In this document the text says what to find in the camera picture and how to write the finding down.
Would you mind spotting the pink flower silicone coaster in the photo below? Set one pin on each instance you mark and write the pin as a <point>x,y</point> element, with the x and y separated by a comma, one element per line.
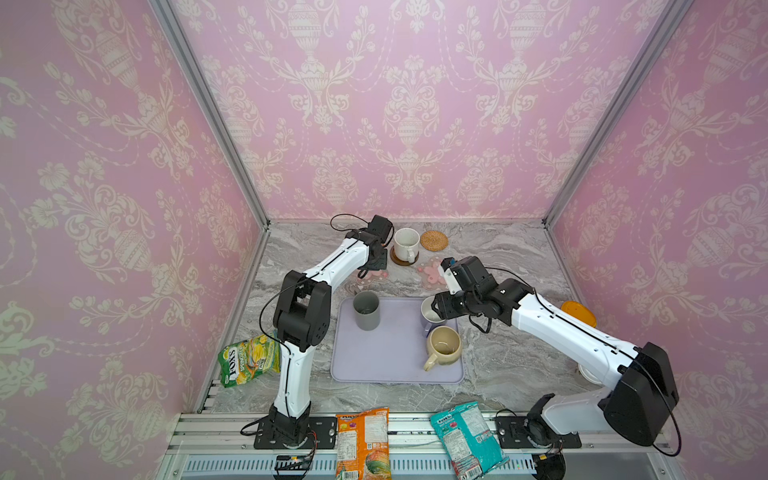
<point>429,272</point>

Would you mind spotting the woven rattan round coaster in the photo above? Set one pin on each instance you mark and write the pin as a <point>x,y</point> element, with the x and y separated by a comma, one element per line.
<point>434,241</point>

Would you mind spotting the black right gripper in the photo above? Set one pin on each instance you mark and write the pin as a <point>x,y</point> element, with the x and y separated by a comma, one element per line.
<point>447,303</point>

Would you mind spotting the orange snack bag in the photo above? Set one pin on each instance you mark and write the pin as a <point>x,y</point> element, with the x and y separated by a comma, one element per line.
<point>362,446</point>

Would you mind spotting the green snack packet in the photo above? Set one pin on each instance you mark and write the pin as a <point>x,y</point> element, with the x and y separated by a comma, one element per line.
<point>242,362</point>

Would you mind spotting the white mug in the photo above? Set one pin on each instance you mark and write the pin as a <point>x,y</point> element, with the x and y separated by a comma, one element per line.
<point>406,245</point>

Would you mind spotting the lavender silicone tray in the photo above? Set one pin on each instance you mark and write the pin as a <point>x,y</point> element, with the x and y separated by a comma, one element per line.
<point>392,353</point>

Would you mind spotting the teal snack bag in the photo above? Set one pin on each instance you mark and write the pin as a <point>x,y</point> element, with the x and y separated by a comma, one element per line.
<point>470,444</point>

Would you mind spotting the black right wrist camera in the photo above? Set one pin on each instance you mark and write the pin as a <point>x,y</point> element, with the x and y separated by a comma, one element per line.
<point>467,275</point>

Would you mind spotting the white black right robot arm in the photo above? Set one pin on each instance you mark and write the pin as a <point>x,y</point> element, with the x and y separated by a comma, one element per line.
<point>637,394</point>

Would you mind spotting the aluminium frame post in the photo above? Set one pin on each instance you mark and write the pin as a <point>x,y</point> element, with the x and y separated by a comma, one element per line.
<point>193,73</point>
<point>666,25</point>

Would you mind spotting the beige yellow mug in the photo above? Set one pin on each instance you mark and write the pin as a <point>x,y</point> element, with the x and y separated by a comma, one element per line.
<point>444,347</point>

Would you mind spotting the aluminium frame post left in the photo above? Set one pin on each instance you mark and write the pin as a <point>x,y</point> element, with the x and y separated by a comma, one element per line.
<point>193,73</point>

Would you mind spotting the lavender mug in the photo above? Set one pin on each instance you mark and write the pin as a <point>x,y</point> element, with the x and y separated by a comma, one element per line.
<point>429,318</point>

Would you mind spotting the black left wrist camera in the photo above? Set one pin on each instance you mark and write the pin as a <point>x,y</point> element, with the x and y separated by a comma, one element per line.
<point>379,230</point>

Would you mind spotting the aluminium front rail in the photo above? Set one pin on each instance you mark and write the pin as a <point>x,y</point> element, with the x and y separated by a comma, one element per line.
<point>213,433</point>

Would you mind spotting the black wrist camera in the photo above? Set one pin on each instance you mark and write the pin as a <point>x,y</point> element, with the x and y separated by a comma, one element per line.
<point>467,275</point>
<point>379,230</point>

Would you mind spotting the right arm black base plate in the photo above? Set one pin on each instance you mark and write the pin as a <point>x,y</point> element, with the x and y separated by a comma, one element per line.
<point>512,434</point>

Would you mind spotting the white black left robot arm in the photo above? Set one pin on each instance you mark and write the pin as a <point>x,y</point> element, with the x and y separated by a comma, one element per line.
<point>302,318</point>

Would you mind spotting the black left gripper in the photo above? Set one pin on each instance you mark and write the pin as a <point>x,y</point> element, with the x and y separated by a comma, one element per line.
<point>382,263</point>

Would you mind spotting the brown wooden round coaster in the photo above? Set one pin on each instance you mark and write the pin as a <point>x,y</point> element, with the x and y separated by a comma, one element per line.
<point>393,256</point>

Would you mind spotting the aluminium frame post right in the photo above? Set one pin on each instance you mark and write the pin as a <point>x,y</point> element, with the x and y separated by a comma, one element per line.
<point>666,25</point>

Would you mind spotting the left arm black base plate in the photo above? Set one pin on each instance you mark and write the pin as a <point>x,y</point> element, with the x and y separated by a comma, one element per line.
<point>321,433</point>

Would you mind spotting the grey mug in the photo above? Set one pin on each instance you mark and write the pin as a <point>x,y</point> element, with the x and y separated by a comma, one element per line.
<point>366,305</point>

